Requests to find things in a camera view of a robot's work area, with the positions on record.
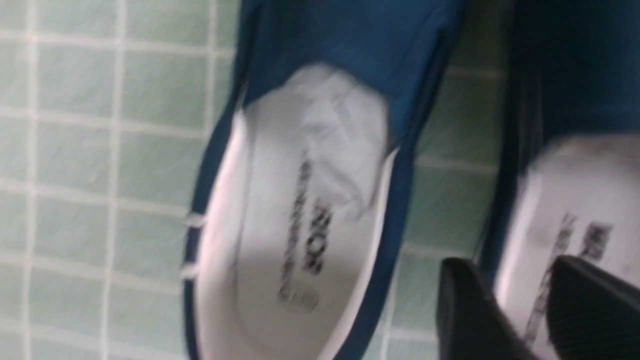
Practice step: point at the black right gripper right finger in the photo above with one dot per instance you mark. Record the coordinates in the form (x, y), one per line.
(591, 314)

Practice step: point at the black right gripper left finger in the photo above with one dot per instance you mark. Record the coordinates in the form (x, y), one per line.
(470, 324)

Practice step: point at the navy slip-on shoe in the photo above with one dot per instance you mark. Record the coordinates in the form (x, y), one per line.
(568, 181)
(300, 205)

